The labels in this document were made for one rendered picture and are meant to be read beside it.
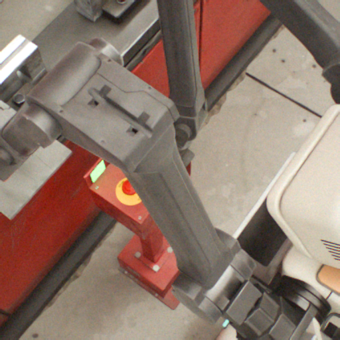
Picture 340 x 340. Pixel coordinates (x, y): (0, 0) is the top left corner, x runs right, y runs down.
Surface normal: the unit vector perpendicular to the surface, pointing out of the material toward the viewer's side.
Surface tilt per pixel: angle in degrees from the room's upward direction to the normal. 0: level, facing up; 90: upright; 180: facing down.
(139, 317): 0
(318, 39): 67
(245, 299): 37
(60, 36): 0
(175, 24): 72
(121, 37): 0
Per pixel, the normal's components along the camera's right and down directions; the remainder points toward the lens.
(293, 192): -0.62, -0.59
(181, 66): -0.32, 0.69
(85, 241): -0.02, -0.41
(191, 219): 0.74, 0.40
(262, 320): 0.31, 0.16
